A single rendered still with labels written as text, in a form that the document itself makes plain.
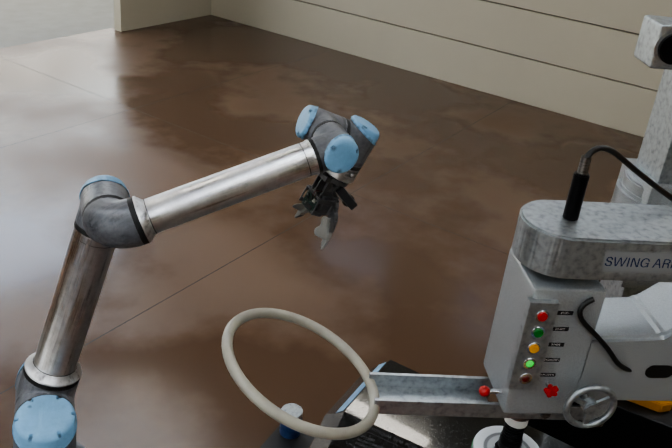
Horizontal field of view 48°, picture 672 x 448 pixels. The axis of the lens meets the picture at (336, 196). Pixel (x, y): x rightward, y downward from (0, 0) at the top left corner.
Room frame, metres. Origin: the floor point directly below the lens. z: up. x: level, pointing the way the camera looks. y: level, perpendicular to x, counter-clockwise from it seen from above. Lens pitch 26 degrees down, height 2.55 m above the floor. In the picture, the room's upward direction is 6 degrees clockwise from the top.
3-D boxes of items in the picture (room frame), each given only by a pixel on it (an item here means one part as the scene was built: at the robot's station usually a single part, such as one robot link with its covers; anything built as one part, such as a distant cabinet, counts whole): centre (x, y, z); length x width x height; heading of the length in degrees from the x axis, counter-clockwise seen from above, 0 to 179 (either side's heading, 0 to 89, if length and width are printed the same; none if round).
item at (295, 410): (2.64, 0.09, 0.08); 0.10 x 0.10 x 0.13
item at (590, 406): (1.66, -0.75, 1.20); 0.15 x 0.10 x 0.15; 98
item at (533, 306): (1.64, -0.56, 1.38); 0.08 x 0.03 x 0.28; 98
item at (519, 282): (1.77, -0.69, 1.33); 0.36 x 0.22 x 0.45; 98
